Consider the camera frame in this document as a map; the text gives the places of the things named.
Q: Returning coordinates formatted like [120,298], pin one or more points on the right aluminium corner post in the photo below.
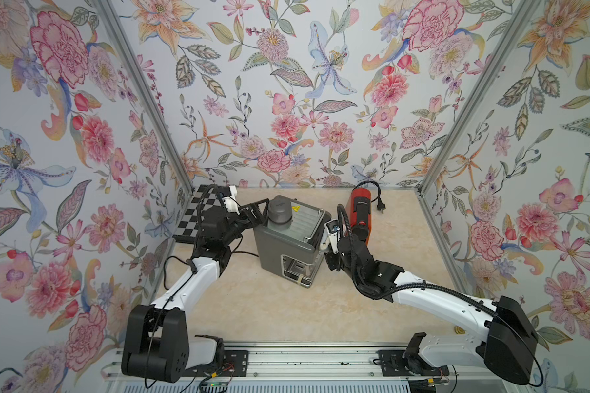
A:
[512,32]

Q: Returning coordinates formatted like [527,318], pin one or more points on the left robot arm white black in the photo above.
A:
[158,345]

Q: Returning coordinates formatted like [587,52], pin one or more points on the silver grey coffee machine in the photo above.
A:
[289,241]

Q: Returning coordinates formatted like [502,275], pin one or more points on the aluminium corner post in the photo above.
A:
[111,21]
[512,32]

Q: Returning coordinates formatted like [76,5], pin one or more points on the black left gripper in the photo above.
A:
[258,219]

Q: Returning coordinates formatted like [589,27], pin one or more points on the left aluminium corner post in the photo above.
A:
[111,21]

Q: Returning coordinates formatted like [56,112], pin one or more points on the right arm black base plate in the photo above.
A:
[394,363]

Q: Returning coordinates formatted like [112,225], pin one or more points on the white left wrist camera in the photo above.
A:
[228,196]

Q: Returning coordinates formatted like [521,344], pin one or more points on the orange blue patterned cloth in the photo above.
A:
[328,242]

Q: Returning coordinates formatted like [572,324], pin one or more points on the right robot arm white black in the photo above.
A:
[497,334]

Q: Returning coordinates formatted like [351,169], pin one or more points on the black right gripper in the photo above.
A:
[330,260]

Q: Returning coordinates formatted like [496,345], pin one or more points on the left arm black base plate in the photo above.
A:
[231,364]

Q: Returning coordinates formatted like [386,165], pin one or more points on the aluminium rail frame front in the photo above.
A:
[319,367]

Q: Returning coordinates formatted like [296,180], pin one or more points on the red capsule coffee machine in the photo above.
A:
[359,211]

